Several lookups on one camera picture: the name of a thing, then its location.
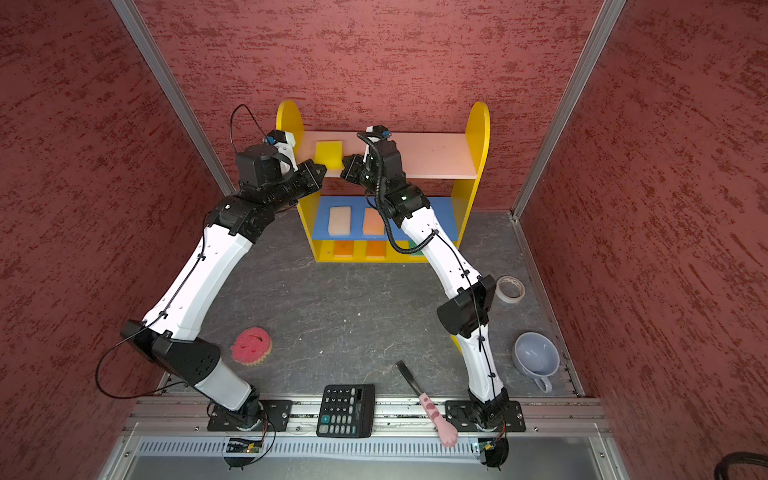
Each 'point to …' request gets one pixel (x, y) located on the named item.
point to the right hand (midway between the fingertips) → (341, 163)
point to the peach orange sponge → (373, 224)
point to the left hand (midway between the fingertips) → (327, 173)
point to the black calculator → (346, 411)
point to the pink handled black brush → (446, 430)
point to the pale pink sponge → (339, 222)
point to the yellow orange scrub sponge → (343, 248)
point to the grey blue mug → (536, 356)
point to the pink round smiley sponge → (252, 346)
